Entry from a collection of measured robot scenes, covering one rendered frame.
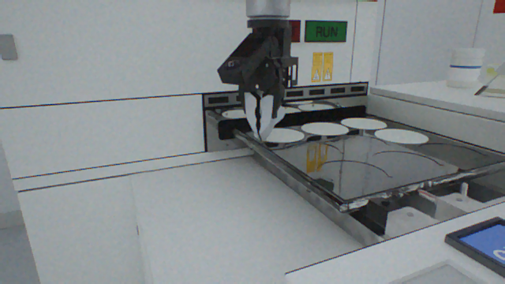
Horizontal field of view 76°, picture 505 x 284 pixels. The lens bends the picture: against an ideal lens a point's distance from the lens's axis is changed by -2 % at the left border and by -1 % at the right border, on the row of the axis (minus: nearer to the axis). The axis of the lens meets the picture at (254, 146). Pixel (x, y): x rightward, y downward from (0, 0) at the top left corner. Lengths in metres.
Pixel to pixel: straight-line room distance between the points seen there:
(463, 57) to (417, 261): 0.80
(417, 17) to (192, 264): 3.06
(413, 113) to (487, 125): 0.16
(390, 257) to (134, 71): 0.56
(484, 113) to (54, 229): 0.85
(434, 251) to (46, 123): 0.62
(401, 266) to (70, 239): 0.67
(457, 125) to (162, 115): 0.59
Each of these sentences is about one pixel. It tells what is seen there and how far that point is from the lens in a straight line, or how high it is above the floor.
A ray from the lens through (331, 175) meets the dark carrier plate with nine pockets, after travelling 0.49.
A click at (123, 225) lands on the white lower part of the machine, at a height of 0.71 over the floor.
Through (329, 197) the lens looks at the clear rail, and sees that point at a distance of 0.42.
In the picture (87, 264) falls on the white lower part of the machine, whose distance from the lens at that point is 0.82.
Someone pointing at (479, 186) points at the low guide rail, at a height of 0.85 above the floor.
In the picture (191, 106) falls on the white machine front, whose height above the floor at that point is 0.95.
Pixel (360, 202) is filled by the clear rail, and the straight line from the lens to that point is 0.42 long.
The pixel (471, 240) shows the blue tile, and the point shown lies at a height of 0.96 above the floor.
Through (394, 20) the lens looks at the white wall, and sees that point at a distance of 3.11.
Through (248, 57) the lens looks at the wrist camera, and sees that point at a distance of 0.53.
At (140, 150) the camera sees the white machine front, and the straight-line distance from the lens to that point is 0.70.
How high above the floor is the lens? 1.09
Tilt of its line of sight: 19 degrees down
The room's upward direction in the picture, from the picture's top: straight up
